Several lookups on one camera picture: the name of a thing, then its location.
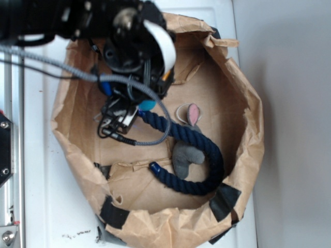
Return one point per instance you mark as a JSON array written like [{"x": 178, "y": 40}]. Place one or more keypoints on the black bracket with screws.
[{"x": 6, "y": 149}]

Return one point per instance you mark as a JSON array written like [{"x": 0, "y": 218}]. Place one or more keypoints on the grey plush mouse toy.
[{"x": 183, "y": 154}]

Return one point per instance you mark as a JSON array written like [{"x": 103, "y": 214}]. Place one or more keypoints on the blue dimpled ball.
[{"x": 147, "y": 105}]

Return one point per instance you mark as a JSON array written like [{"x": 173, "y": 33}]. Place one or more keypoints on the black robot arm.
[{"x": 138, "y": 43}]

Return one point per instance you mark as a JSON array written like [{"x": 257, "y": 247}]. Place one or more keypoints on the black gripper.
[{"x": 150, "y": 75}]

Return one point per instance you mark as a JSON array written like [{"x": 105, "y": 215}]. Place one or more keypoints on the brown paper bag bin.
[{"x": 131, "y": 202}]

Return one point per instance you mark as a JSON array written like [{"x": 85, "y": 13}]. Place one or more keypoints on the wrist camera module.
[{"x": 116, "y": 117}]

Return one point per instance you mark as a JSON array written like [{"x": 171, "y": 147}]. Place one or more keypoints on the silver metal frame rail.
[{"x": 12, "y": 193}]

